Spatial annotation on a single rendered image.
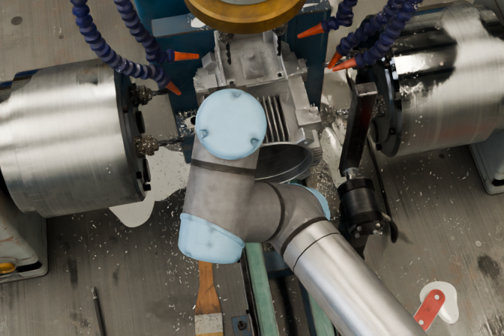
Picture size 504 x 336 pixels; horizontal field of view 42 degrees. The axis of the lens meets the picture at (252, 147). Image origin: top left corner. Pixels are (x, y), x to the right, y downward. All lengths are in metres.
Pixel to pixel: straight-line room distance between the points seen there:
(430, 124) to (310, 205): 0.34
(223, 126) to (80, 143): 0.38
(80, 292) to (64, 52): 0.56
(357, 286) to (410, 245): 0.56
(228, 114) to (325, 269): 0.22
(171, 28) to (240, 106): 0.44
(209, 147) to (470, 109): 0.53
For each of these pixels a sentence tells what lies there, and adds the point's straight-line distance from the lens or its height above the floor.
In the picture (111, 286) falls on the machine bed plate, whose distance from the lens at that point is 1.30.
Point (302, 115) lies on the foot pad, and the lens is 1.09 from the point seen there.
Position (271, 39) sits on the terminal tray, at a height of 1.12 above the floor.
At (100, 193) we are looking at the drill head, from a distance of 1.08.
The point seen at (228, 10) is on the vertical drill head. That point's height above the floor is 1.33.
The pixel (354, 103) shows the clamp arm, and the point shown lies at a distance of 0.94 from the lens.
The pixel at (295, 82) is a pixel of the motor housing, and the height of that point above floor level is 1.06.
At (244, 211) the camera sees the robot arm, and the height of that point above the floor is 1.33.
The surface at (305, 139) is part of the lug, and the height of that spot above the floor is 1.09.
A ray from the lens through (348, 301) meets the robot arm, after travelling 0.76.
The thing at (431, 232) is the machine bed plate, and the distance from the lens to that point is 1.33.
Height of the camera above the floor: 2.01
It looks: 62 degrees down
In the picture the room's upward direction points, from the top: 4 degrees counter-clockwise
